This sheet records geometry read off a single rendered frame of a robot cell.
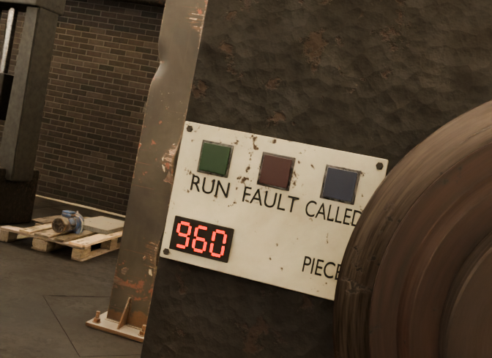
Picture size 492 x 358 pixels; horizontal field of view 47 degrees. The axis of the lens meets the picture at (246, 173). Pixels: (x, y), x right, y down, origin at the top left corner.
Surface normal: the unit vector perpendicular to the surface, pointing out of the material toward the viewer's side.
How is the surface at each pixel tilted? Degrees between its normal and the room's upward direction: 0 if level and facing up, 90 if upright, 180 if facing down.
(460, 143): 90
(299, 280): 90
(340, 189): 90
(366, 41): 90
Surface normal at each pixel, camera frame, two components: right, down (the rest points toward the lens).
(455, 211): -0.73, -0.62
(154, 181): -0.25, 0.00
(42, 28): 0.90, 0.18
